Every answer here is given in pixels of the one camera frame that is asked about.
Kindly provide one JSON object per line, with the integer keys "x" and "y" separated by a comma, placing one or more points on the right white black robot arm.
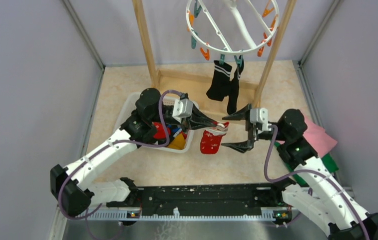
{"x": 310, "y": 187}

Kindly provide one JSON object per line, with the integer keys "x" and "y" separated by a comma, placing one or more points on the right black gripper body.
{"x": 254, "y": 135}

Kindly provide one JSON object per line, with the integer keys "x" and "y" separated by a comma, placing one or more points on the yellow sock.
{"x": 178, "y": 143}

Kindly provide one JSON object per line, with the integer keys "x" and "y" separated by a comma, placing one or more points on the wooden hanger stand frame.
{"x": 196, "y": 84}

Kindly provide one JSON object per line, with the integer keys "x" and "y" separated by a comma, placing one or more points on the black sock blue squares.
{"x": 176, "y": 131}

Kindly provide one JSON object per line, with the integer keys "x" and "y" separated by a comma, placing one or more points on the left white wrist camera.
{"x": 182, "y": 109}

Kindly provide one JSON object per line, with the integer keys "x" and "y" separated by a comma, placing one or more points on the white plastic laundry basket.
{"x": 129, "y": 106}

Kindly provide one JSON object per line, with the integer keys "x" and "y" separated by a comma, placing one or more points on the red Santa snowflake sock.
{"x": 212, "y": 137}

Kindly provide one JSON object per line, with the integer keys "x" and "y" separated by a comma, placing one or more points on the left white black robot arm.
{"x": 72, "y": 185}

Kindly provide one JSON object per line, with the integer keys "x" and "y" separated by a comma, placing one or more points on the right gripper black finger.
{"x": 241, "y": 147}
{"x": 241, "y": 115}

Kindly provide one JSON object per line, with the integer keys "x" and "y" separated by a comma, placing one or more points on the green cloth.
{"x": 328, "y": 162}

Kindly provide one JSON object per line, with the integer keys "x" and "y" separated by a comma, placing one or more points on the round white clip hanger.
{"x": 220, "y": 29}

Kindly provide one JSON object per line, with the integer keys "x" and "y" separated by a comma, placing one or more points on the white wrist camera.
{"x": 259, "y": 118}
{"x": 182, "y": 109}

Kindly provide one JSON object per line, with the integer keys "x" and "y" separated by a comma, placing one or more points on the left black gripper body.
{"x": 185, "y": 124}

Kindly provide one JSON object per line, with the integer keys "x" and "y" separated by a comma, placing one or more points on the black sock white stripes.
{"x": 234, "y": 89}

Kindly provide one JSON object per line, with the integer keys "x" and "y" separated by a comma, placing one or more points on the pink cloth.
{"x": 317, "y": 137}

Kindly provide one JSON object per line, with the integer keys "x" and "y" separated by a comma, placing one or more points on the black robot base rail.
{"x": 220, "y": 201}

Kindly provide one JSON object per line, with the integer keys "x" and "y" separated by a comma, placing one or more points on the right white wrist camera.
{"x": 259, "y": 118}

